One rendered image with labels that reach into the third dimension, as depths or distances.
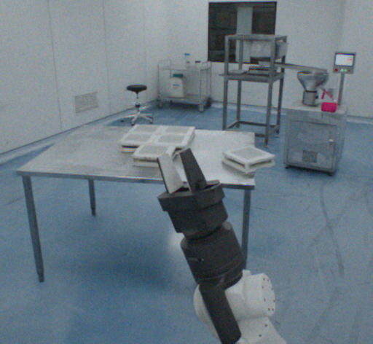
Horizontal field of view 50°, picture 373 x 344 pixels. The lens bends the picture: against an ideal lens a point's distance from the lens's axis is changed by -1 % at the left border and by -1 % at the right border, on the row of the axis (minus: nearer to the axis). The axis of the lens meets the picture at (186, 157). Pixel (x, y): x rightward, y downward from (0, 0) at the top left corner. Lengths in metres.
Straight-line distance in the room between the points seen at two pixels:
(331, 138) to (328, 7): 3.22
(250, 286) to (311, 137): 4.26
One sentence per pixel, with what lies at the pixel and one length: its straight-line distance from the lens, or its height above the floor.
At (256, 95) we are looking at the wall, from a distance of 7.94.
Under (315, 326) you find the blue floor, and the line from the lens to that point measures 2.78.
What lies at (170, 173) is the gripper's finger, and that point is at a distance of 0.64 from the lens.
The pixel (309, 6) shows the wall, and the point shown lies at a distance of 7.58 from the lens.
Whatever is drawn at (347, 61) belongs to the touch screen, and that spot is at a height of 1.28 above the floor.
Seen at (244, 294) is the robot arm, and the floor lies 1.41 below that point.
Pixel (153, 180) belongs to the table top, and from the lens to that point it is 2.44.
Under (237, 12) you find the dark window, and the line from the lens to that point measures 7.95.
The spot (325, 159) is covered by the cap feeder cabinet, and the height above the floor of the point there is 0.20.
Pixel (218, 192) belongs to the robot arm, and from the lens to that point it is 0.59.
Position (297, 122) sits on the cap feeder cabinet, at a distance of 4.85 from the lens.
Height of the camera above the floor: 1.81
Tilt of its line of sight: 20 degrees down
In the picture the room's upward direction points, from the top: straight up
